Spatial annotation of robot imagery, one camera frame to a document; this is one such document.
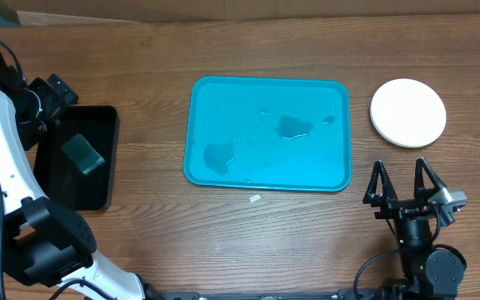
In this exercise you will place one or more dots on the yellow-green plate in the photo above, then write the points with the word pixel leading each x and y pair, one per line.
pixel 402 132

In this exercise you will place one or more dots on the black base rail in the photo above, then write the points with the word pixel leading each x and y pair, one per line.
pixel 341 294

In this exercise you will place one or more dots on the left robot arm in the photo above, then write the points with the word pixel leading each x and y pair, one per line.
pixel 42 241

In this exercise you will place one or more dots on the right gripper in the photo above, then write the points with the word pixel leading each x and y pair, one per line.
pixel 398 206

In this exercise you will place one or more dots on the black rectangular bin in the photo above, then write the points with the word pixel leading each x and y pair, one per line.
pixel 58 176

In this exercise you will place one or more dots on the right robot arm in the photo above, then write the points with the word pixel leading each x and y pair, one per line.
pixel 429 270

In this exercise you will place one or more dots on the small white paper scrap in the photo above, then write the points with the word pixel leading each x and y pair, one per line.
pixel 255 198

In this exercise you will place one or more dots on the teal plastic tray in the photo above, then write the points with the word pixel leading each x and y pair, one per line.
pixel 269 133

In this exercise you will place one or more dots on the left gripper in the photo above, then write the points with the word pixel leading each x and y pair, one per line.
pixel 57 104

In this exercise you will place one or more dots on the green scrubbing sponge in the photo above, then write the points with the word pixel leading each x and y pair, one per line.
pixel 81 153

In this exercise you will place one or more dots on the white pink plate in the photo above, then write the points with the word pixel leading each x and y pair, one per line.
pixel 409 99

